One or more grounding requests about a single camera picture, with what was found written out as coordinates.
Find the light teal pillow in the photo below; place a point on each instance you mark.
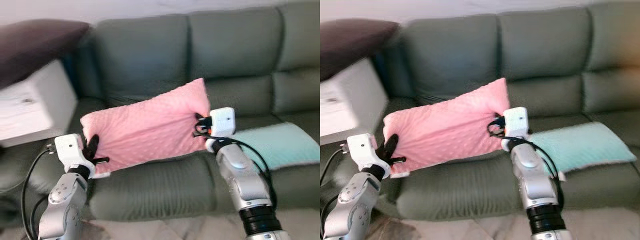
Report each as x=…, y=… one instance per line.
x=280, y=145
x=580, y=145

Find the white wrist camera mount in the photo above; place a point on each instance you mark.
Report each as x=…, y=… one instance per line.
x=70, y=147
x=362, y=147
x=516, y=120
x=223, y=121

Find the dark brown pillow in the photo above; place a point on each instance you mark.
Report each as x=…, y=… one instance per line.
x=35, y=45
x=350, y=42

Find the white box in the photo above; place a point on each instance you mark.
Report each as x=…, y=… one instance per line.
x=35, y=105
x=347, y=102

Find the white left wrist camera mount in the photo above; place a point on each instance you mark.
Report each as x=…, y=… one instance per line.
x=362, y=147
x=70, y=147

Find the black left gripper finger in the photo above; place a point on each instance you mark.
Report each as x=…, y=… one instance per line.
x=389, y=147
x=101, y=160
x=92, y=147
x=397, y=160

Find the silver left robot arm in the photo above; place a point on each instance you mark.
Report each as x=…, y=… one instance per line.
x=355, y=205
x=62, y=205

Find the grey-green leather sofa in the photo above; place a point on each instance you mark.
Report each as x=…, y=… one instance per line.
x=450, y=190
x=150, y=190

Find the pink dotted pillow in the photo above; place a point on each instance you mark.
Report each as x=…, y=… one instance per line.
x=145, y=130
x=445, y=130

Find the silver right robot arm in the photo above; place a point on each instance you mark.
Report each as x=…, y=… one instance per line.
x=537, y=185
x=245, y=185

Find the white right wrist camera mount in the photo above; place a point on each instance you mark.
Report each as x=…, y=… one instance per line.
x=516, y=120
x=223, y=121

